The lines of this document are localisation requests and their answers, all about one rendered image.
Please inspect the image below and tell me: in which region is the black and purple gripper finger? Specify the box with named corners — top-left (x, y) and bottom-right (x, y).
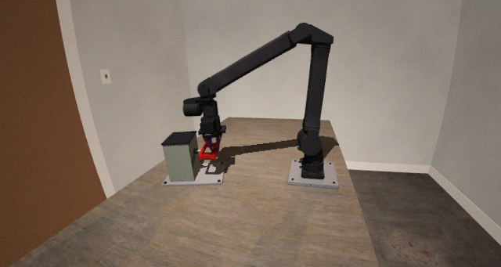
top-left (204, 139), bottom-right (213, 152)
top-left (216, 137), bottom-right (222, 152)

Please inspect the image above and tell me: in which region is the white mounting plate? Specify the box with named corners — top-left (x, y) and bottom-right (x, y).
top-left (161, 162), bottom-right (225, 186)

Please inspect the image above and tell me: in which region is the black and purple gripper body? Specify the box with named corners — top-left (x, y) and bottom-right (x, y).
top-left (198, 125), bottom-right (226, 138)

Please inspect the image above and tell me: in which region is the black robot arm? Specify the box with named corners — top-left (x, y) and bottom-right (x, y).
top-left (183, 23), bottom-right (333, 179)

